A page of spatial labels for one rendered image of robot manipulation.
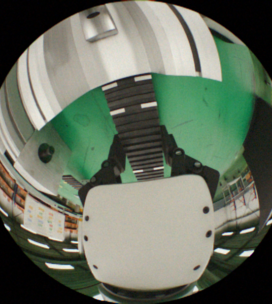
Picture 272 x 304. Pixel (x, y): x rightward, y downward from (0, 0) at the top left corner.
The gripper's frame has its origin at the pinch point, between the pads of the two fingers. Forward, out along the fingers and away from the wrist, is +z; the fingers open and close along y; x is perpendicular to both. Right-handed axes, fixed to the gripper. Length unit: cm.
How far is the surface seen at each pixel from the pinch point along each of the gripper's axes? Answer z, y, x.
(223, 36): 1.2, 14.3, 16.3
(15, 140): -4.6, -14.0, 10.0
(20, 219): -328, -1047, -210
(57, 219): -38, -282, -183
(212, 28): 0.6, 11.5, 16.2
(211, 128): 3.2, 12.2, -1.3
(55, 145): 1.1, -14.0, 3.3
